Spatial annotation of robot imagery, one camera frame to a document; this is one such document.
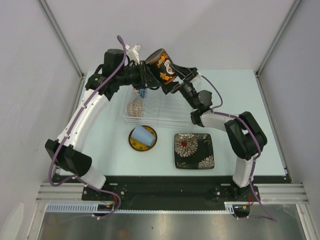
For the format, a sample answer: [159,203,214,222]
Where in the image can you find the blue patterned bowl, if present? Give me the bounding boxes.
[133,88,147,99]

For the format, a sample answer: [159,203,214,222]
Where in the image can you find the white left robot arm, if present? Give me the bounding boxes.
[45,48,165,200]

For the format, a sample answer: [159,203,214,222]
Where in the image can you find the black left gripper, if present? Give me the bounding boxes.
[116,60,161,90]

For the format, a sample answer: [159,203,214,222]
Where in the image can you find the red lacquer cup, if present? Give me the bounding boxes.
[145,48,178,94]

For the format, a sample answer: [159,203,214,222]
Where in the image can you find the light blue plastic cup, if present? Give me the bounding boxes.
[131,125,156,147]

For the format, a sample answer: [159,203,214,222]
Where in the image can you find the yellow round saucer plate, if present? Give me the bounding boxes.
[128,125,158,152]

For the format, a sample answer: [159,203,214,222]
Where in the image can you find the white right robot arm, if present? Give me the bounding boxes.
[169,63,268,201]

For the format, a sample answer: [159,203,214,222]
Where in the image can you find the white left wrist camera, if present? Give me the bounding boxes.
[125,43,141,64]

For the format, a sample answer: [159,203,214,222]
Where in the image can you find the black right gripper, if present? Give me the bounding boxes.
[156,64,198,110]

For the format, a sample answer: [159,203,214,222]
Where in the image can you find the black floral square plate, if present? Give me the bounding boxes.
[174,133,215,170]

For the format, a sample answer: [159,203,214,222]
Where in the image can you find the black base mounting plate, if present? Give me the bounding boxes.
[82,175,292,212]

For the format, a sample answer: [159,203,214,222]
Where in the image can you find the brown patterned bowl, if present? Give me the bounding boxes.
[126,98,143,118]

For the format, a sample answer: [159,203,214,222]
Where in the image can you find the white slotted cable duct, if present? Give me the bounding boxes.
[46,202,237,214]

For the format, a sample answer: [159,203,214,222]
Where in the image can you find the white wire dish rack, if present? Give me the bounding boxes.
[122,86,193,128]

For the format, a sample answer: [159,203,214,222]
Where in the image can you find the aluminium frame rail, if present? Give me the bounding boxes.
[36,183,309,204]

